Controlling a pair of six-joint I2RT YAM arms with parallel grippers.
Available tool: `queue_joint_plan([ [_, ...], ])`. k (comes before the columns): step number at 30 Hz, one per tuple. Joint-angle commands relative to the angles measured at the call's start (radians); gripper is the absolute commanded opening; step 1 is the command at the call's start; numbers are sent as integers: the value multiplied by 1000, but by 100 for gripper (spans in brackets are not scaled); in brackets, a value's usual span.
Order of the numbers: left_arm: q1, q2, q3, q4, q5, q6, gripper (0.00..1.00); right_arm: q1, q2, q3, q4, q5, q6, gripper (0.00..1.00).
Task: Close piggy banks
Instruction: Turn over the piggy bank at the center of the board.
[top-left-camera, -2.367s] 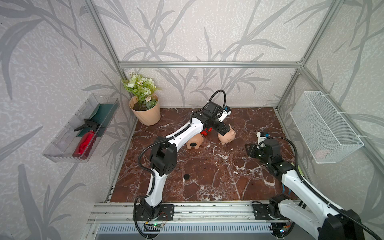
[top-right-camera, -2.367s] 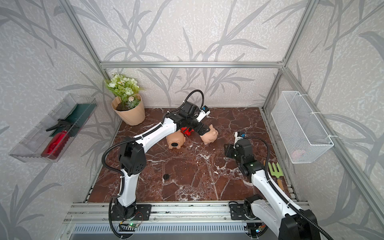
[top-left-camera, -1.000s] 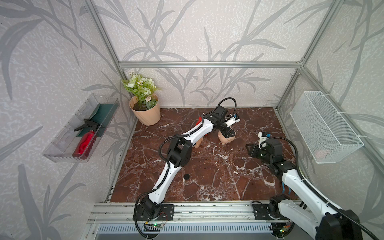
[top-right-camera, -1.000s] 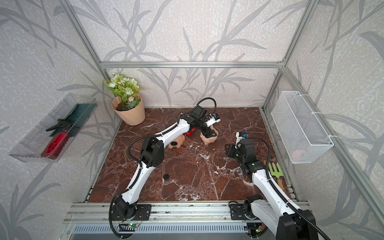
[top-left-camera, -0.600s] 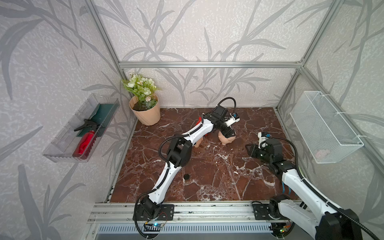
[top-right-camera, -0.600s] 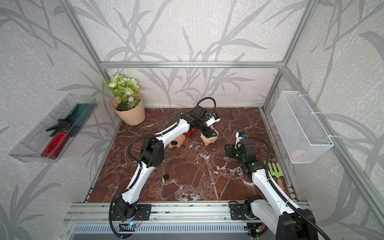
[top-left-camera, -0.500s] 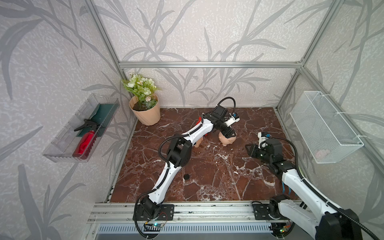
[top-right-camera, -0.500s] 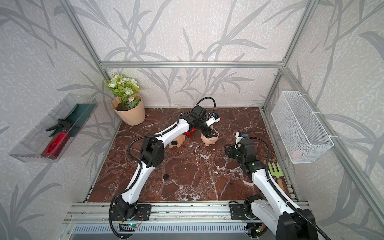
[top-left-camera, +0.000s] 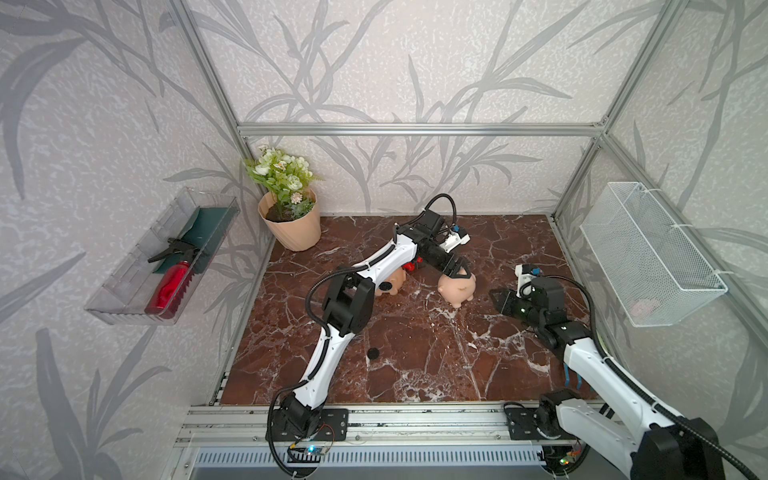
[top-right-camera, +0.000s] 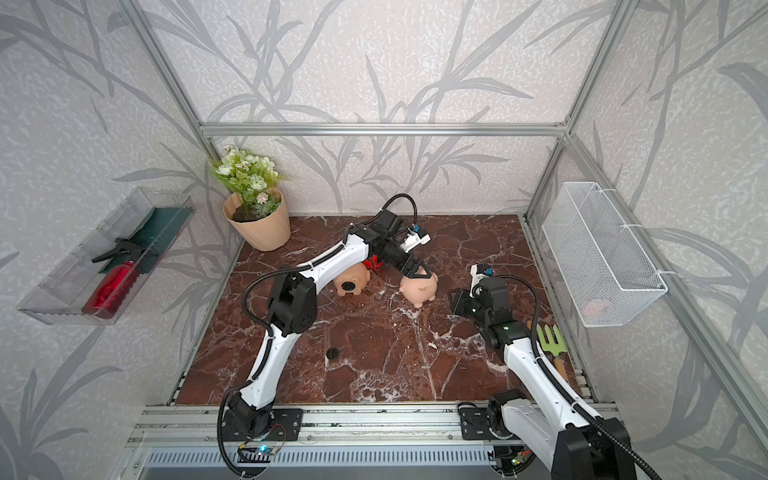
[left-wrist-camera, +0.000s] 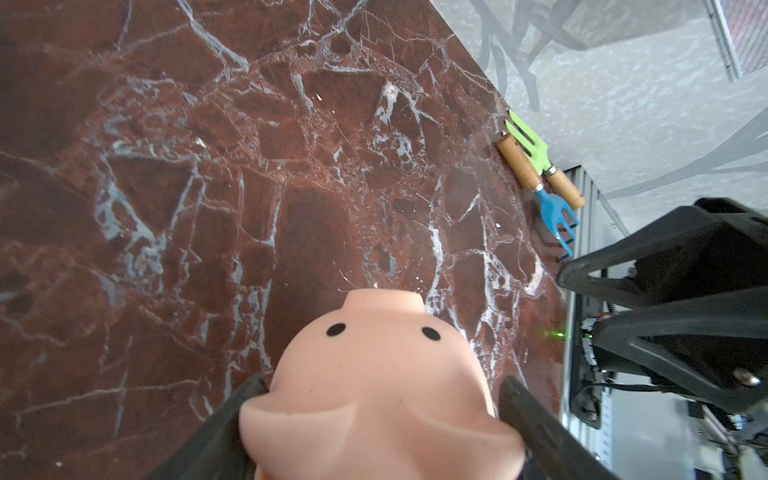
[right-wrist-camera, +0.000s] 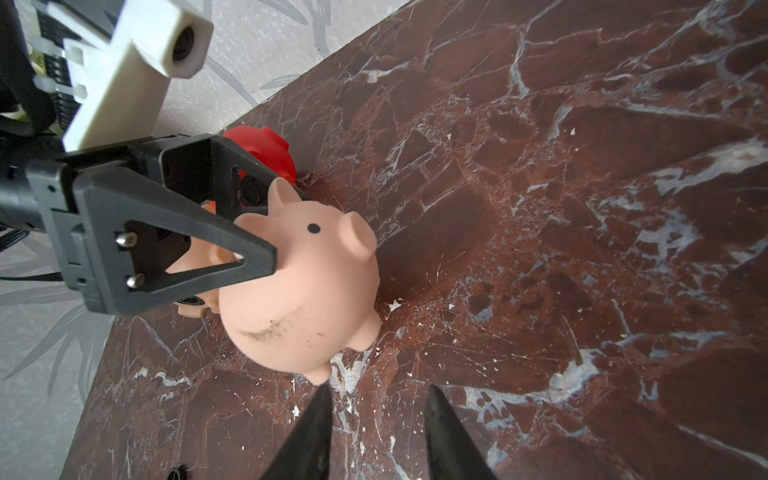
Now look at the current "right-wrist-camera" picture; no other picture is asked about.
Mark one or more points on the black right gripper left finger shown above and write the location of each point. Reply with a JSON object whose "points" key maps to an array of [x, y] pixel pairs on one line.
{"points": [[306, 452]]}

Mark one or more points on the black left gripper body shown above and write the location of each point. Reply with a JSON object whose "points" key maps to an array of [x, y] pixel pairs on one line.
{"points": [[36, 181]]}

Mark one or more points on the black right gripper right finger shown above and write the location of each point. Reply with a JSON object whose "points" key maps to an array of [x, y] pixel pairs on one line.
{"points": [[450, 450]]}

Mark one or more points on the black round plug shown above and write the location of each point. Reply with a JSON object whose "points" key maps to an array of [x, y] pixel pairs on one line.
{"points": [[178, 472]]}

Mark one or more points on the pale pink piggy bank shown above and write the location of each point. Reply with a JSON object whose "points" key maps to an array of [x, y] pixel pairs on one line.
{"points": [[321, 298]]}

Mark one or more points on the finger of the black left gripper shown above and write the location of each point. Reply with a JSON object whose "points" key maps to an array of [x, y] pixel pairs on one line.
{"points": [[239, 181], [128, 228]]}

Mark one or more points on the red piggy bank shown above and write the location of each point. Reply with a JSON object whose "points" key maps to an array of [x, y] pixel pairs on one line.
{"points": [[267, 147]]}

